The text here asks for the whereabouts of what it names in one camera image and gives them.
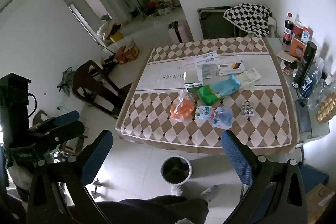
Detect red paper cup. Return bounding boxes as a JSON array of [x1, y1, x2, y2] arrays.
[[292, 21, 304, 37]]

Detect orange plastic bag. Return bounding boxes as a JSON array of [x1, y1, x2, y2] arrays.
[[170, 91, 196, 123]]

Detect dark green folding bed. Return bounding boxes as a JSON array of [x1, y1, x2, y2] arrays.
[[197, 6, 263, 39]]

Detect small blue white carton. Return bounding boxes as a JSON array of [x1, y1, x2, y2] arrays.
[[195, 105, 217, 120]]

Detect clear plastic bottle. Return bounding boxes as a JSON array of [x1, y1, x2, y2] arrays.
[[307, 73, 334, 109]]

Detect white bin with black bag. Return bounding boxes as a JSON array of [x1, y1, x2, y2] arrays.
[[161, 156, 192, 185]]

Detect white table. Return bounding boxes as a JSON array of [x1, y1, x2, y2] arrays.
[[115, 37, 331, 156]]

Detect brown cardboard box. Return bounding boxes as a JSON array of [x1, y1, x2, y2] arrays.
[[306, 183, 336, 222]]

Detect grey flat case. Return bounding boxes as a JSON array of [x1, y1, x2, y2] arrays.
[[295, 99, 313, 139]]

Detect cola bottle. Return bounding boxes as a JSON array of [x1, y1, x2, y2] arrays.
[[282, 13, 294, 45]]

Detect black white checkered blanket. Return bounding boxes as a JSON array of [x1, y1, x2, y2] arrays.
[[224, 3, 273, 38]]

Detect clear bottle with blue label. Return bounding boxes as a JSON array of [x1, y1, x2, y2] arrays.
[[299, 57, 324, 98]]

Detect dark wooden chair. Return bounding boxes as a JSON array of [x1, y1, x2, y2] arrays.
[[72, 60, 132, 119]]

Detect brown white checked tablecloth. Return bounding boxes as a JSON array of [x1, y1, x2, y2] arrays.
[[115, 36, 300, 155]]

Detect orange cardboard boxes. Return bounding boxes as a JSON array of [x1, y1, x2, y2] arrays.
[[115, 42, 139, 64]]

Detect blue padded seat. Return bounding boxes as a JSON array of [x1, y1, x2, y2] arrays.
[[299, 164, 330, 188]]

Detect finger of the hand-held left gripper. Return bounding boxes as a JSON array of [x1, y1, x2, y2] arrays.
[[28, 111, 80, 132], [39, 121, 85, 147]]

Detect grey fluffy slipper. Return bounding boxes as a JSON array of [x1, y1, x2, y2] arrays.
[[171, 184, 185, 197], [201, 185, 218, 199]]

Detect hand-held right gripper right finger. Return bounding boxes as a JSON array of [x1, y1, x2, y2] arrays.
[[221, 130, 307, 224]]

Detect white green medicine box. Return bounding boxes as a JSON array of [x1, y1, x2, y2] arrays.
[[184, 70, 204, 94]]

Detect orange box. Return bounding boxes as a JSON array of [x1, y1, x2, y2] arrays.
[[290, 38, 307, 58]]

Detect blue white plastic bag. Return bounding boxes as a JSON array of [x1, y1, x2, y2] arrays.
[[212, 106, 234, 130]]

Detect red white blue carton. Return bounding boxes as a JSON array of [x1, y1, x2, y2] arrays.
[[301, 27, 314, 43]]

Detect white blue print box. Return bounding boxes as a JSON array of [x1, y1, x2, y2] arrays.
[[194, 52, 219, 61]]

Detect black spray can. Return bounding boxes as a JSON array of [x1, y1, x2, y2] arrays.
[[292, 41, 318, 88]]

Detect metal dumbbell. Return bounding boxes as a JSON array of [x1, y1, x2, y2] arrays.
[[91, 178, 106, 199]]

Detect light blue packet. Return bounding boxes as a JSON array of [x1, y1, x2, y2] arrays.
[[211, 74, 241, 97]]

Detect gold chocolate box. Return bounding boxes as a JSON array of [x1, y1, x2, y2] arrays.
[[317, 94, 336, 123]]

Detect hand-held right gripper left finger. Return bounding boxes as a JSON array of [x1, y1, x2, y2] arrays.
[[26, 130, 113, 224]]

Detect yellow box with white bags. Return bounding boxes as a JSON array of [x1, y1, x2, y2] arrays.
[[97, 18, 124, 43]]

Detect white pink long box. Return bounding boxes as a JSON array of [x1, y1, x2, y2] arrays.
[[182, 57, 219, 68]]

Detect silver pill blister pack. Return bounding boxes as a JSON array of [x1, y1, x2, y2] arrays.
[[201, 63, 219, 79], [241, 101, 256, 117]]

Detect pink suitcase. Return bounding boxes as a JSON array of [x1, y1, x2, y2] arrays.
[[168, 20, 191, 43]]

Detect white box with striped label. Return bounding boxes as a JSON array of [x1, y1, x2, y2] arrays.
[[216, 62, 246, 76]]

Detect green packet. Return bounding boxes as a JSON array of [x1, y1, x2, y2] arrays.
[[197, 84, 223, 106]]

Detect flat brown cardboard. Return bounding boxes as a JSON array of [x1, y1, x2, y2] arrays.
[[277, 50, 297, 63]]

